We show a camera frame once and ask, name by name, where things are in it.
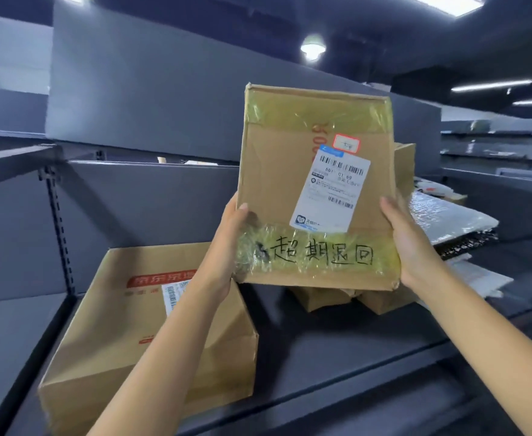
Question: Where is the rectangular ceiling light panel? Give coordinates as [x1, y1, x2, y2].
[404, 0, 485, 18]

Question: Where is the yellow taped cardboard box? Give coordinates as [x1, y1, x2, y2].
[234, 84, 402, 292]

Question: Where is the person's right hand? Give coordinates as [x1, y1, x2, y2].
[379, 194, 447, 290]

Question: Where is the medium brown cardboard box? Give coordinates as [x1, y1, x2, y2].
[393, 142, 417, 201]

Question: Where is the white bubble mailer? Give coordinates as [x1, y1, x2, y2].
[409, 190, 500, 263]

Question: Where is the person's left hand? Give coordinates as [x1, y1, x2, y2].
[198, 193, 250, 304]

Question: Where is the red logo cardboard box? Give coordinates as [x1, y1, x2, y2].
[38, 242, 260, 436]

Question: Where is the white black-lettered poly bag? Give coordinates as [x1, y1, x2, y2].
[413, 176, 454, 197]

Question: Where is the dark grey metal shelving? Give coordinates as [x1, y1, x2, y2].
[0, 142, 532, 436]
[0, 170, 74, 436]

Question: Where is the person's right forearm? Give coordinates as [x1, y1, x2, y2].
[420, 262, 532, 423]

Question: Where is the large white poly mailer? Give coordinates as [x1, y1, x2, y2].
[445, 258, 516, 299]

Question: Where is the person's left forearm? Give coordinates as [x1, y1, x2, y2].
[86, 279, 226, 436]

